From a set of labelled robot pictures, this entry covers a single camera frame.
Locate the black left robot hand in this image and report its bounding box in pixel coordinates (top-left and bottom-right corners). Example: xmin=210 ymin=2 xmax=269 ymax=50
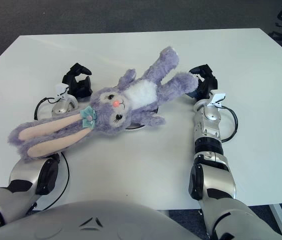
xmin=61 ymin=62 xmax=93 ymax=100

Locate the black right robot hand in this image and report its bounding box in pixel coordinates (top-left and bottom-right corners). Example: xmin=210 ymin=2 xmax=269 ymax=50
xmin=184 ymin=64 xmax=219 ymax=100

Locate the purple plush bunny doll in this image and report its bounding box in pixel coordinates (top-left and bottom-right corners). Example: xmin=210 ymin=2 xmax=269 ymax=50
xmin=7 ymin=46 xmax=199 ymax=164

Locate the white plate black rim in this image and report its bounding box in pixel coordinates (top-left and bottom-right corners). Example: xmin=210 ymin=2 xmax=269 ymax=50
xmin=124 ymin=104 xmax=161 ymax=130

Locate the white right wrist adapter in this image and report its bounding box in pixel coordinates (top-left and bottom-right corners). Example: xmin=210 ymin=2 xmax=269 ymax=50
xmin=208 ymin=92 xmax=226 ymax=110

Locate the white wrist adapter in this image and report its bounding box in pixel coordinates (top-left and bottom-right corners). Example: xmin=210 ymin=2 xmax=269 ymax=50
xmin=54 ymin=83 xmax=69 ymax=100
xmin=208 ymin=92 xmax=226 ymax=110

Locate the white left wrist adapter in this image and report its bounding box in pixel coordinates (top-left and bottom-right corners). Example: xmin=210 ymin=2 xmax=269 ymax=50
xmin=54 ymin=83 xmax=69 ymax=100

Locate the grey robot torso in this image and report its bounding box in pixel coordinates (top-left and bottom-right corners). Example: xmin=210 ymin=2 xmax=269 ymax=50
xmin=0 ymin=199 xmax=202 ymax=240

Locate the white table leg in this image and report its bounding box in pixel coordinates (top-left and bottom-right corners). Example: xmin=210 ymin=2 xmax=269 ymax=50
xmin=268 ymin=203 xmax=282 ymax=240

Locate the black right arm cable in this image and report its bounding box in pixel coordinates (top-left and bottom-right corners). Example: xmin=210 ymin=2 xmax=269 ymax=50
xmin=218 ymin=104 xmax=239 ymax=143

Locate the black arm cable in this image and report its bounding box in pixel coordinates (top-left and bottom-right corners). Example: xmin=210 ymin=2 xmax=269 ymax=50
xmin=33 ymin=97 xmax=71 ymax=211
xmin=218 ymin=104 xmax=239 ymax=143

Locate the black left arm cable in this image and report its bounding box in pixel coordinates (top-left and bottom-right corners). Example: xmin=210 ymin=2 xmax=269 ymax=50
xmin=33 ymin=97 xmax=71 ymax=211

